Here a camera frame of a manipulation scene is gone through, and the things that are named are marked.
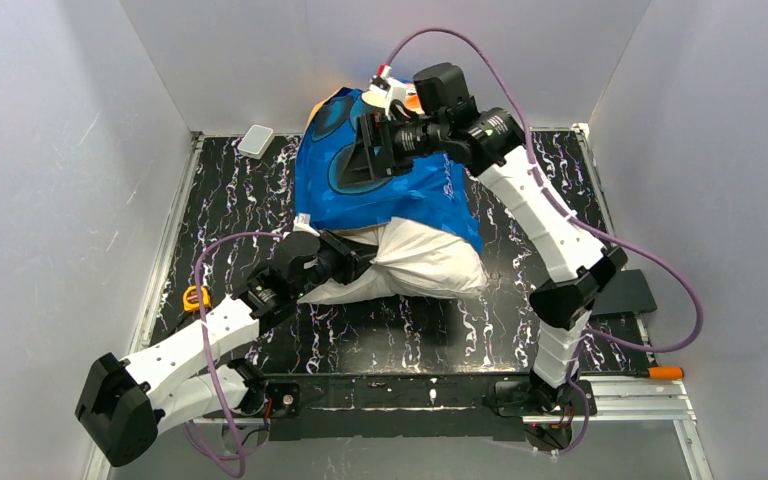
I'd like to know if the white pillow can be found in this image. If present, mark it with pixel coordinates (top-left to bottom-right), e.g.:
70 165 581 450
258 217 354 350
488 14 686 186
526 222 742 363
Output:
299 217 488 305

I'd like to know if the aluminium frame rail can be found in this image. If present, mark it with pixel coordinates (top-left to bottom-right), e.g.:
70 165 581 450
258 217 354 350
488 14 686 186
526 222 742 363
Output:
82 132 206 480

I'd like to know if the black plate on table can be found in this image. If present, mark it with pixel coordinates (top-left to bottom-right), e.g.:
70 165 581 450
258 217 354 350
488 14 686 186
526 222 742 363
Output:
592 270 658 317

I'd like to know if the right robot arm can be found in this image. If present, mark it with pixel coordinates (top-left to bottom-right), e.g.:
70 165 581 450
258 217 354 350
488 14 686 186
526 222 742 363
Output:
337 62 627 390

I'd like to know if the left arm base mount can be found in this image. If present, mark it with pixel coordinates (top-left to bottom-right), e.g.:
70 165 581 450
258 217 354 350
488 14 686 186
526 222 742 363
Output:
227 359 301 420

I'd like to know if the yellow tape measure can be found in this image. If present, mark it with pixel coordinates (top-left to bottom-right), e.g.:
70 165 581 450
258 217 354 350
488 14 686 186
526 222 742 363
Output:
182 285 213 314

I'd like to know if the orange handled tool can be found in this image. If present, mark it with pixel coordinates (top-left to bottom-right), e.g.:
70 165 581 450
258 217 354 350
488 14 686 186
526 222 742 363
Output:
586 366 684 381

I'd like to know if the small white box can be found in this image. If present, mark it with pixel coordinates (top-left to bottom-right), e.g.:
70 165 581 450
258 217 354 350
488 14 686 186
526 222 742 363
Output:
236 125 275 159

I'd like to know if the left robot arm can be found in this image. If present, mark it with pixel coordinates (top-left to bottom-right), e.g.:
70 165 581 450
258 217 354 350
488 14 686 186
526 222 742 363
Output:
75 230 377 467

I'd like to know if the yellow and blue pillowcase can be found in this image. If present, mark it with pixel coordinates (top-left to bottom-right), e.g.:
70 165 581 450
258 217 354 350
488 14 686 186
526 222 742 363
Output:
294 87 482 252

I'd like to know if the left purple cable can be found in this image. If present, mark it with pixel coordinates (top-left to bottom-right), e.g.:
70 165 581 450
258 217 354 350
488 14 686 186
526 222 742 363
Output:
182 231 286 480

